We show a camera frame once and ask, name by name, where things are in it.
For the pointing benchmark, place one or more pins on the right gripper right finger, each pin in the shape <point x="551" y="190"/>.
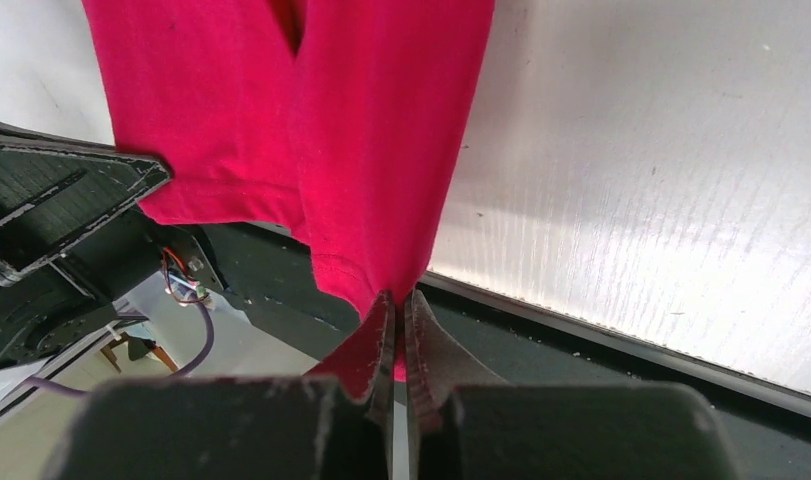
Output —
<point x="436" y="363"/>

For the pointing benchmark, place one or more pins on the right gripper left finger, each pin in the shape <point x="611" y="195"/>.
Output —
<point x="363" y="363"/>

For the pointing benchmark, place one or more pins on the red t shirt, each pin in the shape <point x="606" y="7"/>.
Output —
<point x="339" y="120"/>

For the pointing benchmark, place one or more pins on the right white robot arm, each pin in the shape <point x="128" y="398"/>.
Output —
<point x="230" y="412"/>

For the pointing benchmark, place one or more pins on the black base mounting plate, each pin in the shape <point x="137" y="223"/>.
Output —
<point x="269" y="277"/>

